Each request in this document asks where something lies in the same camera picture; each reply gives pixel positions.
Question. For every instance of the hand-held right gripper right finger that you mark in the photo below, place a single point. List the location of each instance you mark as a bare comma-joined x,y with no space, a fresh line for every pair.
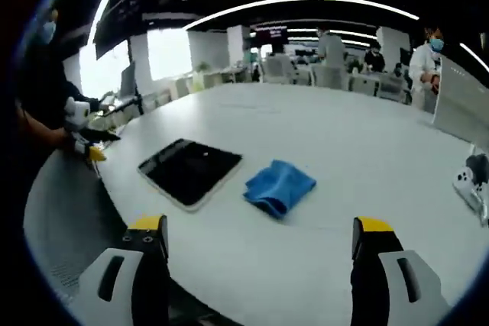
370,265

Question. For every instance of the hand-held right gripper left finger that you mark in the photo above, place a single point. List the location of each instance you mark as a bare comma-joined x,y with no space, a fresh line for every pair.
149,272

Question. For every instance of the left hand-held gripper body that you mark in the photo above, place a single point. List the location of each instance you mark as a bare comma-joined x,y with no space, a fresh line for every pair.
77,114

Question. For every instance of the blue cleaning cloth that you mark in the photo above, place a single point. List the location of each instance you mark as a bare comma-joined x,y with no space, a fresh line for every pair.
279,186

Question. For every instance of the black hanging ceiling panel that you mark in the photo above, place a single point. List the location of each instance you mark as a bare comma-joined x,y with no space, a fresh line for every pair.
116,24

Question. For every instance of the long curved ceiling light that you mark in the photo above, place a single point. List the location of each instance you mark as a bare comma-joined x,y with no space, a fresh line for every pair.
302,0
105,1

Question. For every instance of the white and black device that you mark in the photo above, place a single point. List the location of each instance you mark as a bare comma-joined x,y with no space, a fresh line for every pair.
471,184

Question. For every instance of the green potted plant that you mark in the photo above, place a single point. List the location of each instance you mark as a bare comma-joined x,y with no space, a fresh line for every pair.
202,68

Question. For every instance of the white desk partition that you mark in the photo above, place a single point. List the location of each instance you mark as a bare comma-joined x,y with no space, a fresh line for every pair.
462,101

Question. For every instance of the white office chair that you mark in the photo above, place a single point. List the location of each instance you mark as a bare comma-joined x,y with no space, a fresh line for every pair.
278,69

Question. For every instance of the dark wall screen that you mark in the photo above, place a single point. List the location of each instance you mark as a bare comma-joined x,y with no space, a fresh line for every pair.
269,35

